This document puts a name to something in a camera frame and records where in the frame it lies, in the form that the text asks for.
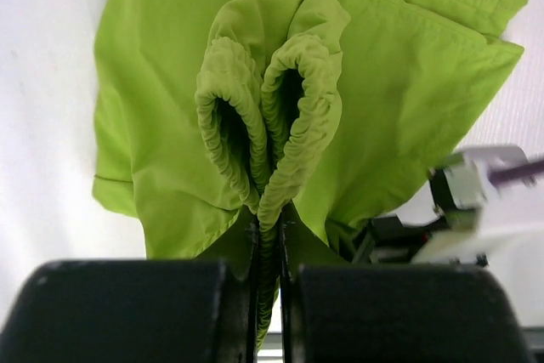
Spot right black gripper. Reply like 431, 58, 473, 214
352, 213, 488, 267

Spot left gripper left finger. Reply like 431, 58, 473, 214
1, 209, 259, 362

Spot lime green shorts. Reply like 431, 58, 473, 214
93, 0, 528, 338

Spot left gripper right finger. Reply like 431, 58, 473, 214
278, 204, 534, 362

